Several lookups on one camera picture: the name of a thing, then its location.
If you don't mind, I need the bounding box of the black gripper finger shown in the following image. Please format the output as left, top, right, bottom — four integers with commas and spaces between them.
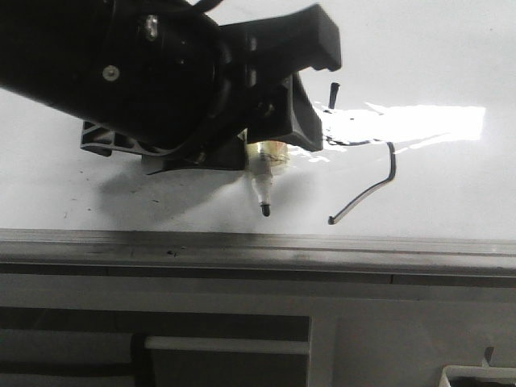
221, 4, 342, 85
247, 74, 323, 152

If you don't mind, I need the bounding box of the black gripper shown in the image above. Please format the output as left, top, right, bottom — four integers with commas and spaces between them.
1, 1, 251, 150

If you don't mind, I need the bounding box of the white marker with taped pad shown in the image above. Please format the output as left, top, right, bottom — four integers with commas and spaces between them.
246, 140, 289, 217

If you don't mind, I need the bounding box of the metal whiteboard tray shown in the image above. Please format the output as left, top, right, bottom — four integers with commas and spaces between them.
1, 229, 515, 288

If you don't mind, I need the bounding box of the dark cabinet with white shelf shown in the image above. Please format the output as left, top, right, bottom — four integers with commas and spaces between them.
1, 307, 310, 386

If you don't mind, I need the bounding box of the white bin bottom right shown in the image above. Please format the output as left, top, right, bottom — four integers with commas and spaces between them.
439, 365, 515, 387

